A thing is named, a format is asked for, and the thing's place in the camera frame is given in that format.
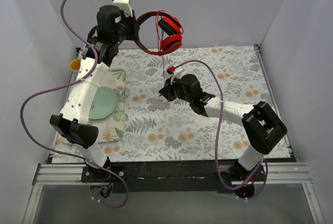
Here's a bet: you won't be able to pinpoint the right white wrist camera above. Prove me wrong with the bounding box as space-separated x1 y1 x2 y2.
166 66 183 84

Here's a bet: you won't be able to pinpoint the aluminium frame rail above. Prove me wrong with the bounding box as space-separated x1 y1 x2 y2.
23 159 325 223

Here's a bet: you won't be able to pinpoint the floral tablecloth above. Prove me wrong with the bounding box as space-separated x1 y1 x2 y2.
52 45 292 161

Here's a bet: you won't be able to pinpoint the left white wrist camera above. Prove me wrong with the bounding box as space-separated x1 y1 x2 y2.
112 0 133 17

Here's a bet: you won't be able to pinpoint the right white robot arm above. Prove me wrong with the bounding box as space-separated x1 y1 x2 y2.
159 74 287 181

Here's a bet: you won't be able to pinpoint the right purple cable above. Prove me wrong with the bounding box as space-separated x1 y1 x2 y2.
166 60 268 201

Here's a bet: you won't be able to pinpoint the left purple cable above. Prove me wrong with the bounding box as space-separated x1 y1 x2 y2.
20 0 130 209

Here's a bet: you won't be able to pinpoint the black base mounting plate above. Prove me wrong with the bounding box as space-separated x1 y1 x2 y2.
81 160 250 193

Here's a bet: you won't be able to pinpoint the green ceramic plate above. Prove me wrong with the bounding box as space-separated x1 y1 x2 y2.
89 87 118 120

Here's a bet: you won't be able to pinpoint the red headphones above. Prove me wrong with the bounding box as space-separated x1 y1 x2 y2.
135 10 184 56

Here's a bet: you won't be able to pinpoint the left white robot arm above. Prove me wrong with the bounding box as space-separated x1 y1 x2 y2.
50 4 139 182

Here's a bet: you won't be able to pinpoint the purple cable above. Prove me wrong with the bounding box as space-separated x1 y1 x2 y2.
166 60 268 201
20 0 130 209

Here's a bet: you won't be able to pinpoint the floral rectangular tray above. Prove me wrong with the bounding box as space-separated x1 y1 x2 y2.
89 68 126 143

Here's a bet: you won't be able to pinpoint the floral mug yellow inside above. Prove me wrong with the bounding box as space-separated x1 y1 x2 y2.
70 58 81 72

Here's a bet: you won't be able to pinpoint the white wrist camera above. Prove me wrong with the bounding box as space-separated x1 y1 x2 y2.
166 66 183 84
112 0 133 17

